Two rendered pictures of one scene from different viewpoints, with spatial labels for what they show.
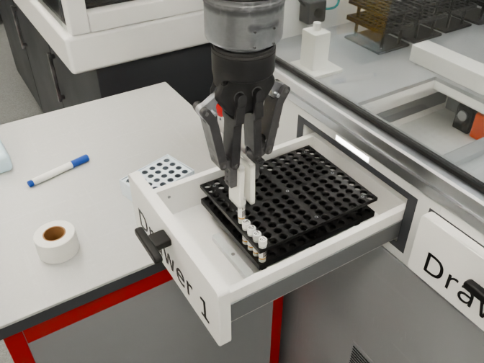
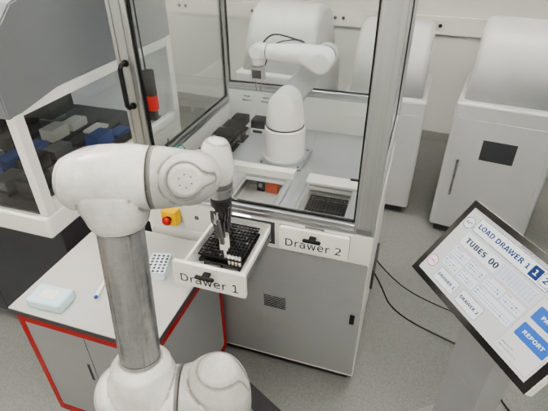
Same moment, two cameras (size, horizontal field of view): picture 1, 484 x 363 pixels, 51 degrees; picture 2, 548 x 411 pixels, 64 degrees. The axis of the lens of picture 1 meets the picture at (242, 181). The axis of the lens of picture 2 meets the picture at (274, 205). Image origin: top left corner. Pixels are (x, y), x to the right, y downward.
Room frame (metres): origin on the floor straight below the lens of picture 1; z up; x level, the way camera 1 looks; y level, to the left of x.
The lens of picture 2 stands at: (-0.54, 0.68, 2.00)
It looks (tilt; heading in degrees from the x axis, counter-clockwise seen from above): 34 degrees down; 320
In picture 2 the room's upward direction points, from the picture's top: straight up
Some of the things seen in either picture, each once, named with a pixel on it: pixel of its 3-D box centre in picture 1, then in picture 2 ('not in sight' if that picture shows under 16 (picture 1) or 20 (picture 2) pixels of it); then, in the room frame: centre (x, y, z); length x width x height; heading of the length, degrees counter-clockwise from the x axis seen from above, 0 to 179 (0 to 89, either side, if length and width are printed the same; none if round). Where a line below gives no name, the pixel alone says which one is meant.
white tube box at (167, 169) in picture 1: (158, 182); (158, 266); (0.81, 0.17, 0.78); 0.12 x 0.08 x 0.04; 137
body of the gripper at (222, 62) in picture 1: (243, 77); (221, 205); (0.56, 0.00, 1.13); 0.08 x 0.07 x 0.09; 122
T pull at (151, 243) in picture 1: (155, 241); (205, 276); (0.51, 0.12, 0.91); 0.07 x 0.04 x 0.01; 32
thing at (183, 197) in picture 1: (290, 206); (231, 245); (0.64, -0.08, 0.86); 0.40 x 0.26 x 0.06; 122
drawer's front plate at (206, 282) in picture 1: (175, 250); (209, 278); (0.53, 0.10, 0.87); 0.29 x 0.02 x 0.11; 32
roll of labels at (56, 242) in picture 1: (56, 241); not in sight; (0.64, 0.32, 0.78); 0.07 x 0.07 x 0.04
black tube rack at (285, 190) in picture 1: (286, 206); (230, 246); (0.63, -0.07, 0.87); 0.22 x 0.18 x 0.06; 122
